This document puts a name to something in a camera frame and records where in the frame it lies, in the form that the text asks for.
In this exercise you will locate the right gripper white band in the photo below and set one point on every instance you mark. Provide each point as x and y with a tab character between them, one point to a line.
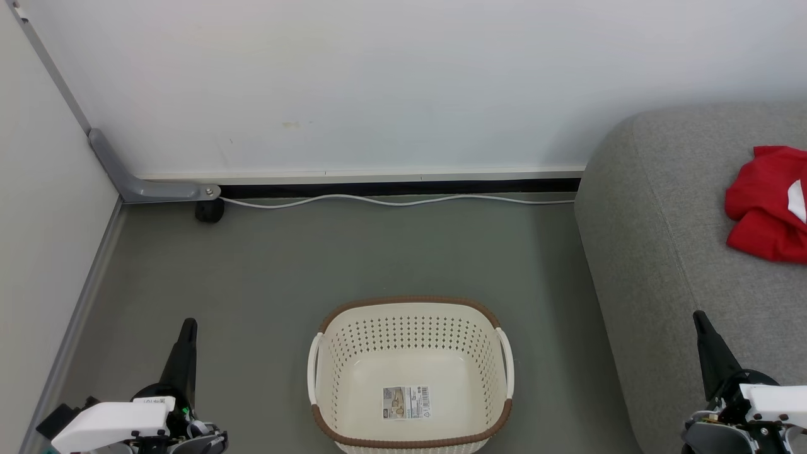
772	397

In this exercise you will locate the black caster wheel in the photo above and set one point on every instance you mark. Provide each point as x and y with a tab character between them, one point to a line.
209	211

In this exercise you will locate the grey fabric sofa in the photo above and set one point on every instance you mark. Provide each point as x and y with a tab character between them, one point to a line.
668	252

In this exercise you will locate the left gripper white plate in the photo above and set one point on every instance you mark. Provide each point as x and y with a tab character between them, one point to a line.
108	424

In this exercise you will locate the grey partition frame strip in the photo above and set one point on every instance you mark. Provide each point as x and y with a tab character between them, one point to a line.
53	72

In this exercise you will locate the red garment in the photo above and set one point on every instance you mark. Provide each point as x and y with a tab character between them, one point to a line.
760	202

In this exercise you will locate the grey metal partition foot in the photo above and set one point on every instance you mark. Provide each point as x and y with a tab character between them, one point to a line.
145	189

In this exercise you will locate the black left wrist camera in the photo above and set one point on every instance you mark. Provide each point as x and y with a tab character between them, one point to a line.
57	422

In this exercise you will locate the paper label sticker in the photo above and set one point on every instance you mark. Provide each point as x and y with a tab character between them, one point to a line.
406	402

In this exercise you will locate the cream perforated laundry basket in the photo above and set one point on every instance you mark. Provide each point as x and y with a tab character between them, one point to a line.
353	366

